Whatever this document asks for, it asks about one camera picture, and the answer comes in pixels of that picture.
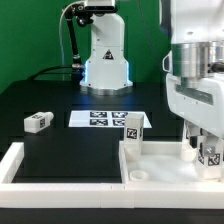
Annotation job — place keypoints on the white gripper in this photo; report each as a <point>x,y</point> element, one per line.
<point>204,107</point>

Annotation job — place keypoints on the white square table top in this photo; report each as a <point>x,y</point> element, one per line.
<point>158,162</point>

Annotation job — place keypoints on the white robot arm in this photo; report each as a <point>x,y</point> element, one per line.
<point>194,65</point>

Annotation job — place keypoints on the white U-shaped obstacle fence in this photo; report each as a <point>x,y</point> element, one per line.
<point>195,195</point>

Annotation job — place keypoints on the paper sheet with tags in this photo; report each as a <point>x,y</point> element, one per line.
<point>96,118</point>

